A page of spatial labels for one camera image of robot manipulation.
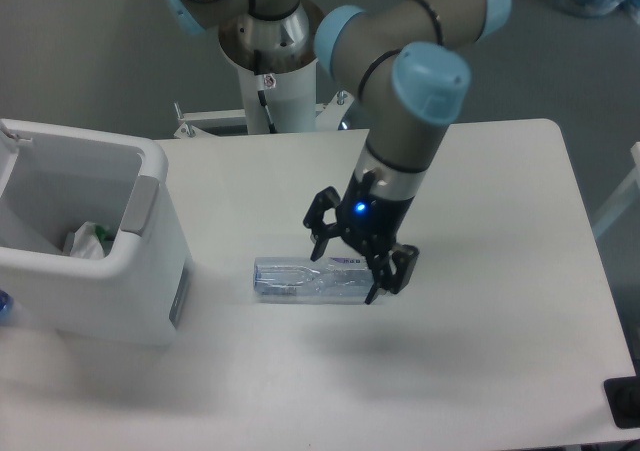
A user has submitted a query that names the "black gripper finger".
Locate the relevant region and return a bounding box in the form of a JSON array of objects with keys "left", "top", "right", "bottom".
[
  {"left": 364, "top": 243, "right": 419, "bottom": 305},
  {"left": 303, "top": 186, "right": 342, "bottom": 262}
]

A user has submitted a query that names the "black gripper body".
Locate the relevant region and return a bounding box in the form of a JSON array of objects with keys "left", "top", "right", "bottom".
[{"left": 336, "top": 170, "right": 415, "bottom": 264}]

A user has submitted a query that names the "clear plastic water bottle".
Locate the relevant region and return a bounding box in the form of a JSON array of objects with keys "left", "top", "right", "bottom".
[{"left": 253, "top": 257, "right": 373, "bottom": 304}]

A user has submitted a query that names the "white plastic bag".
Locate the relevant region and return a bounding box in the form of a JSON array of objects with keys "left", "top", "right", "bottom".
[{"left": 70, "top": 222, "right": 115, "bottom": 260}]

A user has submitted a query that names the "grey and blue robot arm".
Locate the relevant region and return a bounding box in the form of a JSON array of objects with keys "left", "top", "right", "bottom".
[{"left": 166, "top": 0, "right": 512, "bottom": 300}]

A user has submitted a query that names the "white paper inside trash can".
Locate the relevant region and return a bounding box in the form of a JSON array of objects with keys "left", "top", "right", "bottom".
[{"left": 62, "top": 232, "right": 75, "bottom": 256}]

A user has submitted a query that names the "white trash can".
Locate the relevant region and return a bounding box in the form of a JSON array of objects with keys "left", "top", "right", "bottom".
[{"left": 1, "top": 120, "right": 190, "bottom": 345}]

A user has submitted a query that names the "black device at table edge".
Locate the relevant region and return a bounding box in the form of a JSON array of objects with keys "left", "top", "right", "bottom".
[{"left": 603, "top": 376, "right": 639, "bottom": 429}]

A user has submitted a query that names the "white pedestal base frame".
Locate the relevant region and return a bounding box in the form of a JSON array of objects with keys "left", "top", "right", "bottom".
[{"left": 173, "top": 90, "right": 357, "bottom": 139}]

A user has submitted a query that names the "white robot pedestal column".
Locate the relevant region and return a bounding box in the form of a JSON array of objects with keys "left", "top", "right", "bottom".
[{"left": 218, "top": 0, "right": 321, "bottom": 136}]

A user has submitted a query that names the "black cable on pedestal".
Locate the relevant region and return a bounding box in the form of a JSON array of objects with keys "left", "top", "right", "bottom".
[{"left": 253, "top": 49, "right": 278, "bottom": 135}]

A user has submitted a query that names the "white frame at right edge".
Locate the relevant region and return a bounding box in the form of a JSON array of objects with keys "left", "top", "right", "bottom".
[{"left": 592, "top": 142, "right": 639, "bottom": 240}]

